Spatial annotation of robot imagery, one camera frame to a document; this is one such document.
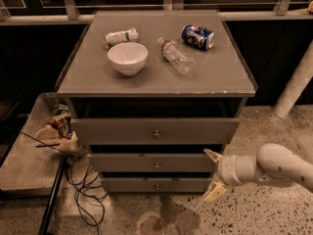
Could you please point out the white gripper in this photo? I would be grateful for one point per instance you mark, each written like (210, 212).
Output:
(227, 171)

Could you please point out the grey drawer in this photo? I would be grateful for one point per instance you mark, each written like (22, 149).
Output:
(152, 162)
(151, 131)
(155, 185)

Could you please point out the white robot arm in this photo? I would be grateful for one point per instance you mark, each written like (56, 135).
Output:
(273, 165)

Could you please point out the grey drawer cabinet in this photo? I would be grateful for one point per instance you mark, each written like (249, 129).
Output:
(218, 86)

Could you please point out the grey bottom drawer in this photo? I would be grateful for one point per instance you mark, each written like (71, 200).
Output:
(155, 185)

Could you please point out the grey top drawer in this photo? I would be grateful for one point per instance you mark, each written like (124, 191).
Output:
(151, 131)

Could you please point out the clear plastic water bottle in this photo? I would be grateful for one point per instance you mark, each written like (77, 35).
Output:
(172, 52)

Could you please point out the white slanted pole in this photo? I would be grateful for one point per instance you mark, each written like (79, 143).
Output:
(296, 85)

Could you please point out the blue soda can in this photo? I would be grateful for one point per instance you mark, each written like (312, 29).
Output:
(197, 36)

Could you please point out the white bowl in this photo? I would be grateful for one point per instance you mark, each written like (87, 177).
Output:
(128, 58)

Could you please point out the pile of small items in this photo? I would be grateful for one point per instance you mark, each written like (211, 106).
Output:
(58, 133)

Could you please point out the green white soda can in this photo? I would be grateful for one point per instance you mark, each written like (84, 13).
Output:
(114, 38)

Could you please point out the grey side table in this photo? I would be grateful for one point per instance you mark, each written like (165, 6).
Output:
(29, 171)

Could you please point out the metal window railing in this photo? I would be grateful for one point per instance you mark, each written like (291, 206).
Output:
(80, 11)

